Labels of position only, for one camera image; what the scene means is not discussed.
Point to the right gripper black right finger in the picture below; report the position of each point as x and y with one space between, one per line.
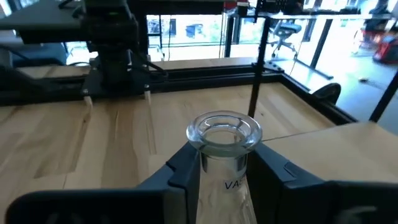
280 196

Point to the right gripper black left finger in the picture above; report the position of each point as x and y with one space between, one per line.
177 189

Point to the clear conical glass vase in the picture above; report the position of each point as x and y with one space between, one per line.
224 174

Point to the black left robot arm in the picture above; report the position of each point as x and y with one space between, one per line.
115 68

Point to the wooden shelf with black legs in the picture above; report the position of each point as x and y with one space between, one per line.
326 149

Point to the black table clamp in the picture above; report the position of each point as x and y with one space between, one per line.
328 93

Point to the dark desk black legs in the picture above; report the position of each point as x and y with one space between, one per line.
320 40

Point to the blue grey office chair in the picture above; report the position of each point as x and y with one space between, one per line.
284 29

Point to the grey desk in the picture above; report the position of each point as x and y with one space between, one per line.
40 28

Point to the black aluminium table frame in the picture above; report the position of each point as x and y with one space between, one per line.
202 81

